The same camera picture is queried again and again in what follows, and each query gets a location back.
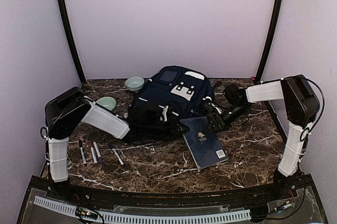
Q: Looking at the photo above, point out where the black right frame post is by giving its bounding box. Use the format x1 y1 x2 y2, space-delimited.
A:
254 0 282 84

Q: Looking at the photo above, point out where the small circuit board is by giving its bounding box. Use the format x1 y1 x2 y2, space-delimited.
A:
75 207 98 221

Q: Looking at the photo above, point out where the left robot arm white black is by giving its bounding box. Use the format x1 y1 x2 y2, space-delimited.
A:
40 87 188 201

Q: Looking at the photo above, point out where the grey slotted cable duct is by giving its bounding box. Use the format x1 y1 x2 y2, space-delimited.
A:
33 196 251 223

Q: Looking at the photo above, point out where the black left frame post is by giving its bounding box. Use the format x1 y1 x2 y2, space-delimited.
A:
57 0 86 85

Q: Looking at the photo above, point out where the celadon bowl rear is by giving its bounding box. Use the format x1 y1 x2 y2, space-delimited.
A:
125 76 145 92

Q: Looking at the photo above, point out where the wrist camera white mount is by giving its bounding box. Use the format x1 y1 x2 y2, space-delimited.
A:
160 105 169 122
202 97 223 114

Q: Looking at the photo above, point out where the navy blue student backpack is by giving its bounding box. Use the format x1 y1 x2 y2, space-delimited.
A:
127 66 214 135

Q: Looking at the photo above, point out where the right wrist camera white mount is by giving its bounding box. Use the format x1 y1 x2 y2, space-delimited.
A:
202 97 223 114

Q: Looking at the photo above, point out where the dark blue hardcover book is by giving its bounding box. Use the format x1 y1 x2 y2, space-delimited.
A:
180 117 229 170

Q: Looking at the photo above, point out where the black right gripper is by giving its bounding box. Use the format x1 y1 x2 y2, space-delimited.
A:
203 104 249 134

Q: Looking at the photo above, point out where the blue cap marker pen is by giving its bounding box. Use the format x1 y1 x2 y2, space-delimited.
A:
108 142 124 166

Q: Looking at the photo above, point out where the purple tip white marker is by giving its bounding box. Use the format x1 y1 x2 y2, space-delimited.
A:
93 141 104 164

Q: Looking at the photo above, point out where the black frame post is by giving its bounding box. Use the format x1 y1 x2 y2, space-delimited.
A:
254 0 282 84
57 0 86 85

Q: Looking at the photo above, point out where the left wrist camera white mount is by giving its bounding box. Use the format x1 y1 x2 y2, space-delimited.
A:
160 105 169 122

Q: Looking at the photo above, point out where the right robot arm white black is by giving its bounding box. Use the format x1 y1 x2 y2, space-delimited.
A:
203 75 325 177

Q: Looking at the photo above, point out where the celadon bowl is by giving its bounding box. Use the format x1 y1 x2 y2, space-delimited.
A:
125 76 145 92
96 96 116 111

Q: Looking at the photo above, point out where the black marker pen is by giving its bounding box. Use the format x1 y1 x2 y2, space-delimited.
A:
78 140 87 167

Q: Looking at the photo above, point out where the celadon bowl front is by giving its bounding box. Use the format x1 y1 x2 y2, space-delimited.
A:
96 96 116 111

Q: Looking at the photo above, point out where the red cap marker pen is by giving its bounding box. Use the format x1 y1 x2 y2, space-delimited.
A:
90 142 98 165

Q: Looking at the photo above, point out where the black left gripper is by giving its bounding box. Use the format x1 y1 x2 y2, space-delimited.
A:
143 117 190 140

